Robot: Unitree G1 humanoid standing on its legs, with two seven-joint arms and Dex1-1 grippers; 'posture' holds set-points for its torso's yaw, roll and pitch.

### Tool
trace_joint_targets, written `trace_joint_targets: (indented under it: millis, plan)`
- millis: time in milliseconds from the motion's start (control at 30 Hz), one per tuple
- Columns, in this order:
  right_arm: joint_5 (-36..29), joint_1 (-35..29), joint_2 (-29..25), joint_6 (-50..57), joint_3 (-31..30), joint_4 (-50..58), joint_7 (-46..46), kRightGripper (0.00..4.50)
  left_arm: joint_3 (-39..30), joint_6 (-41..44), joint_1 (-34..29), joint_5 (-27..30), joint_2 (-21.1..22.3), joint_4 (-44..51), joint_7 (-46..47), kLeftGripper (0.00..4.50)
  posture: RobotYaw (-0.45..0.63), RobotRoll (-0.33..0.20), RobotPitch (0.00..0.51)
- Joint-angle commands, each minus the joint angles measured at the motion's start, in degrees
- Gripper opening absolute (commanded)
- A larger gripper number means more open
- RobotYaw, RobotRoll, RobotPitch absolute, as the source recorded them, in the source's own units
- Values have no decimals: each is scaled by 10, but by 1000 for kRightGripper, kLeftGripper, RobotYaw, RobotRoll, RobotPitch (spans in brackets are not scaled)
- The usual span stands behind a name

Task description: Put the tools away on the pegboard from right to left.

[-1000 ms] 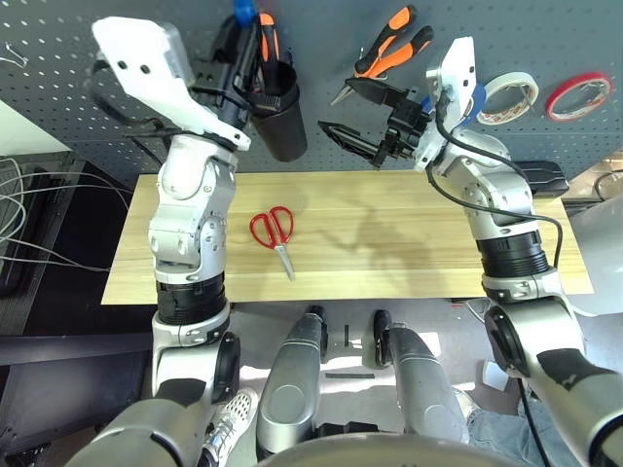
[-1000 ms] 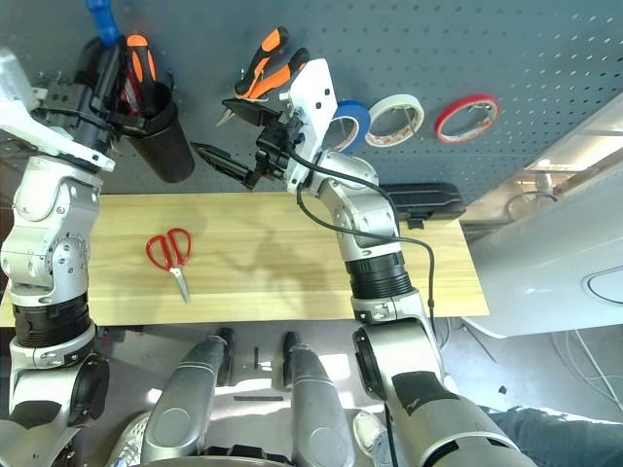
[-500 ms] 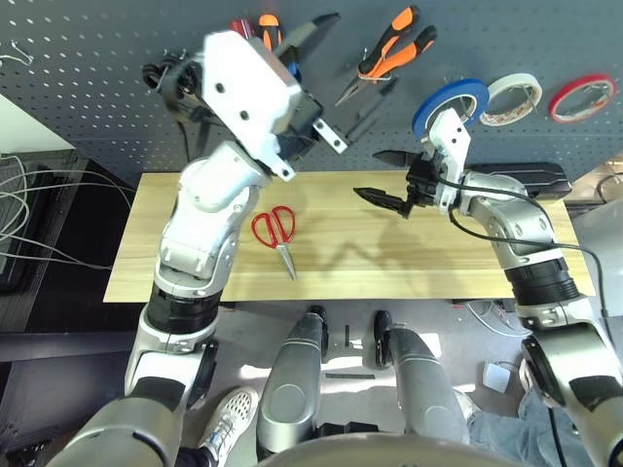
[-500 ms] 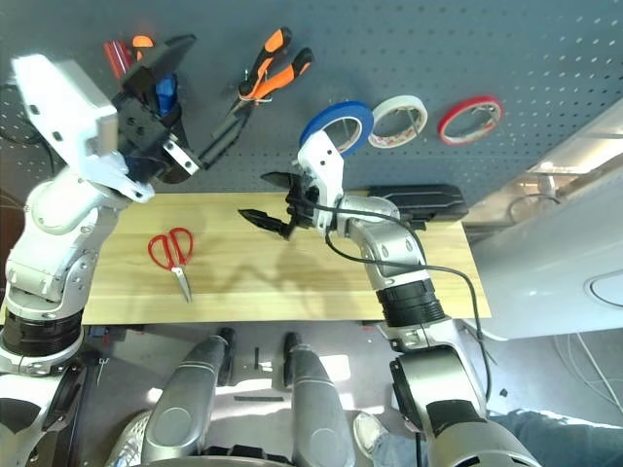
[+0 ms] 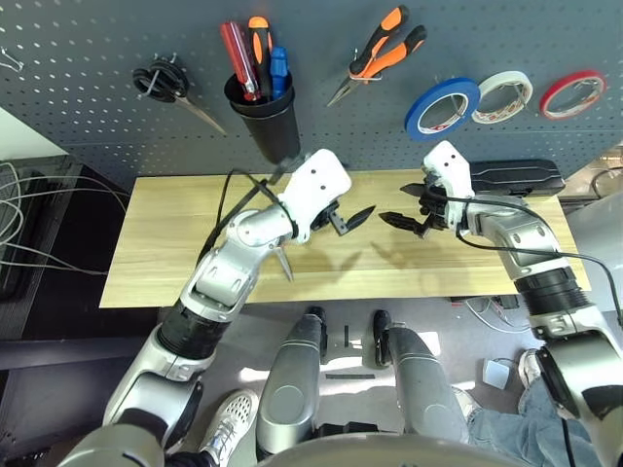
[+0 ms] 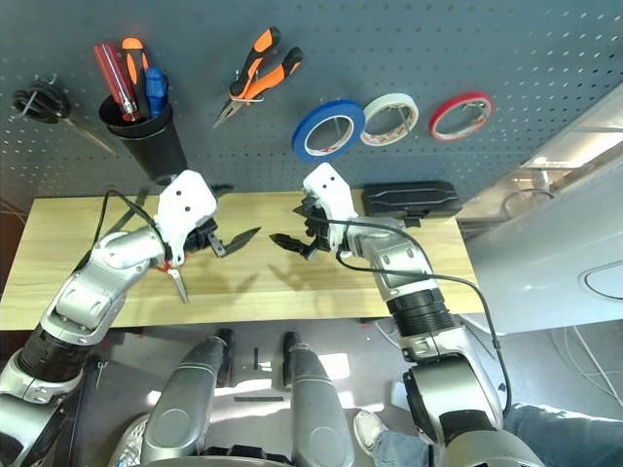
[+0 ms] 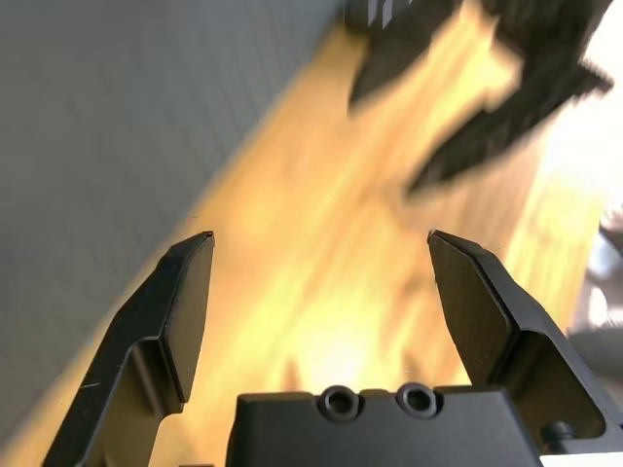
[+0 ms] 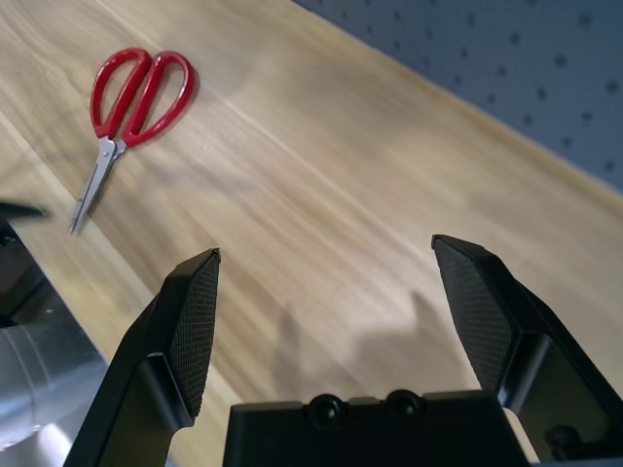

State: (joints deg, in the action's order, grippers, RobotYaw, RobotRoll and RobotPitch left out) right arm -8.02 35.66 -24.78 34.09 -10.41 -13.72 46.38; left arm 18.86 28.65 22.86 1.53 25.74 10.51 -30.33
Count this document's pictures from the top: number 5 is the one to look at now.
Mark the silver right robot leg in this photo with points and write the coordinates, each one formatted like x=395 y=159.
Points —
x=423 y=384

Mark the steel peg hook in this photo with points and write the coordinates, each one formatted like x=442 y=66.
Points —
x=518 y=92
x=586 y=86
x=455 y=104

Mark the dark side table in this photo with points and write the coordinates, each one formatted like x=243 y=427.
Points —
x=73 y=282

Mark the black power strip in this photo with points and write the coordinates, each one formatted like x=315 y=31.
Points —
x=506 y=301

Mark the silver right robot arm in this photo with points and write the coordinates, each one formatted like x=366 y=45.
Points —
x=525 y=233

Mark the orange black needle-nose pliers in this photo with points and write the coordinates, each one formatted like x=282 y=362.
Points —
x=384 y=56

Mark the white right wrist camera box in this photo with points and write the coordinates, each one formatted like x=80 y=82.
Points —
x=450 y=165

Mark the black plastic tool case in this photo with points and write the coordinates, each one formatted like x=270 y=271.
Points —
x=516 y=175

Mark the steel double prong hook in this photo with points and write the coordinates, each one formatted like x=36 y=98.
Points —
x=164 y=58

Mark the white tape roll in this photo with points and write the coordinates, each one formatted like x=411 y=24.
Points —
x=501 y=78

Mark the grey robot torso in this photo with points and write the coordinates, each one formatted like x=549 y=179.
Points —
x=389 y=452

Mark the red tape roll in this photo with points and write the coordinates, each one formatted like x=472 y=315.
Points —
x=552 y=95

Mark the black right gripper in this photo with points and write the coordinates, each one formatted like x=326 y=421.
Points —
x=435 y=209

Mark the white mesh sneaker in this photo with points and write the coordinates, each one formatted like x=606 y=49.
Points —
x=233 y=418

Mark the blue tape roll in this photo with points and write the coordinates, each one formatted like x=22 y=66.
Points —
x=418 y=107

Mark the silver left robot leg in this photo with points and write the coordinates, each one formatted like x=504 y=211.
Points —
x=287 y=389

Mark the grey perforated pegboard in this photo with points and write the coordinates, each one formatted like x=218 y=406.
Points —
x=487 y=29

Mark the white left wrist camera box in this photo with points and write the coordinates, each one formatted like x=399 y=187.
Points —
x=316 y=190

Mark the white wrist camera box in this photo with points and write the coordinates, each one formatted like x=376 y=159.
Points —
x=450 y=165
x=316 y=190

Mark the white floor box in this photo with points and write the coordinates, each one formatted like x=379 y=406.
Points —
x=495 y=373

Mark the blue jeans leg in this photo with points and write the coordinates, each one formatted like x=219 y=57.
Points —
x=516 y=428

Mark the silver robot leg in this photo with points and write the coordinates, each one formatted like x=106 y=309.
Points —
x=287 y=389
x=423 y=384

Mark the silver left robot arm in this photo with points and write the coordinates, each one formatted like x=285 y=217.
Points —
x=229 y=272

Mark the black plastic holder cup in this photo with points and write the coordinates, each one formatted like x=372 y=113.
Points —
x=275 y=136

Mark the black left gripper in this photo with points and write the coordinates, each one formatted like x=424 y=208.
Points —
x=333 y=219

